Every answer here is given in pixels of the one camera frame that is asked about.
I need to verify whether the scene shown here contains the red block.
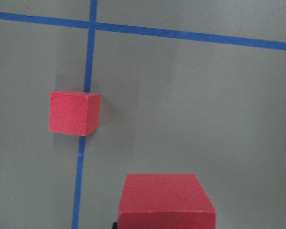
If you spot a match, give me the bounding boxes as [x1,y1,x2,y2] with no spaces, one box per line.
[117,174,216,229]
[49,91,101,136]

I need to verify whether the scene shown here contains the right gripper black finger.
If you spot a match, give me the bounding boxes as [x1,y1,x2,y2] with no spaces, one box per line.
[112,222,117,229]

